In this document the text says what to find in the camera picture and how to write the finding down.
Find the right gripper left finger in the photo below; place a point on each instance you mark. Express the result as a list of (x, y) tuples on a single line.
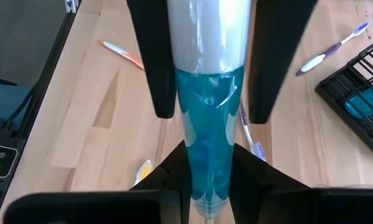
[(170, 174)]

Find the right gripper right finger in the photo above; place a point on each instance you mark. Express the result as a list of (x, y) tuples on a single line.
[(254, 174)]

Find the black table frame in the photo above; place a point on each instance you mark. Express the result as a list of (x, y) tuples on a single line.
[(52, 71)]

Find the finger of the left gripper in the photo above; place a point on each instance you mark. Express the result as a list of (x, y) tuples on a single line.
[(273, 46), (155, 62)]

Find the silver aluminium bracket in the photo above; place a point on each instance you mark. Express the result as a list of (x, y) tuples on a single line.
[(71, 4)]

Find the orange white toothbrush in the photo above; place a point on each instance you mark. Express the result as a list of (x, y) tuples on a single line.
[(144, 170), (124, 53)]

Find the small camera box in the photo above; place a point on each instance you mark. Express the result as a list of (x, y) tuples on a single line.
[(1, 160)]

